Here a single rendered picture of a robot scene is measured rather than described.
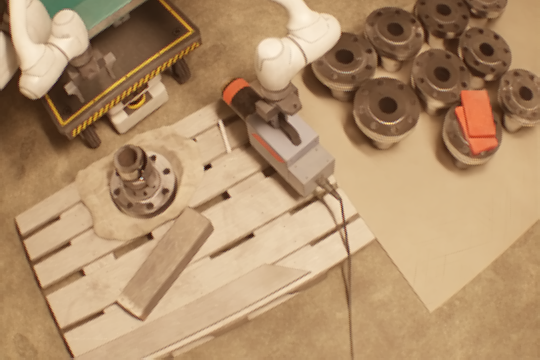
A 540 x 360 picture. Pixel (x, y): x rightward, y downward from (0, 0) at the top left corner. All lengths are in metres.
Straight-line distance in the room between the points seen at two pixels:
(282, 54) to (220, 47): 1.11
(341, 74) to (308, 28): 0.62
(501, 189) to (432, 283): 0.51
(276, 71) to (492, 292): 1.24
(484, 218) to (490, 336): 0.51
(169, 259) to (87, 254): 0.37
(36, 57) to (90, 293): 0.94
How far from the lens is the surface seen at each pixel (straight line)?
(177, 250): 2.04
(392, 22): 2.47
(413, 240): 2.26
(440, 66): 2.36
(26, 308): 2.46
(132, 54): 2.38
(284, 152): 1.94
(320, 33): 1.70
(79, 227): 2.28
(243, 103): 2.07
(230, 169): 2.22
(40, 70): 1.69
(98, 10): 2.19
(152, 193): 2.17
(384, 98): 2.24
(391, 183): 2.34
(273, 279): 2.04
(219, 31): 2.77
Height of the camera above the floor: 2.12
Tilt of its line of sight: 61 degrees down
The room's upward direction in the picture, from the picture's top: 10 degrees counter-clockwise
